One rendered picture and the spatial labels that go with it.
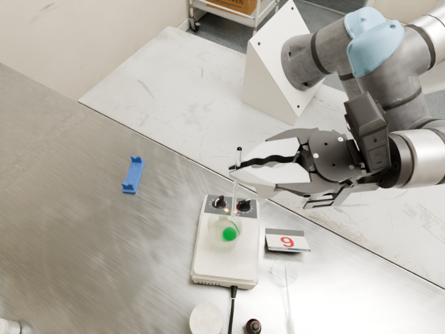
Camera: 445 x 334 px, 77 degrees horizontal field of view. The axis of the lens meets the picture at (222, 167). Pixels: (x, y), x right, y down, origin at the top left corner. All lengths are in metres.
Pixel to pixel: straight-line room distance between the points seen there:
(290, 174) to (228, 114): 0.56
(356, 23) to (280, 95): 0.24
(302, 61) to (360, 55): 0.35
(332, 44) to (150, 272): 0.67
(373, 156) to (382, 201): 0.48
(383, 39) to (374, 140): 0.19
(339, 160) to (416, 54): 0.20
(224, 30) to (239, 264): 2.56
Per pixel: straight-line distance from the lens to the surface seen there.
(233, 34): 2.87
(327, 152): 0.36
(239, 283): 0.59
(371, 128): 0.30
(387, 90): 0.48
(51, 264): 0.74
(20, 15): 1.82
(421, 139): 0.41
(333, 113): 0.95
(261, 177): 0.32
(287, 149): 0.35
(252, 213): 0.63
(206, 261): 0.56
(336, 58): 0.78
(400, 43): 0.48
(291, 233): 0.69
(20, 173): 0.89
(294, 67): 0.82
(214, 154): 0.77
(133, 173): 0.75
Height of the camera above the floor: 1.53
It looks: 58 degrees down
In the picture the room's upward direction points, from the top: 3 degrees clockwise
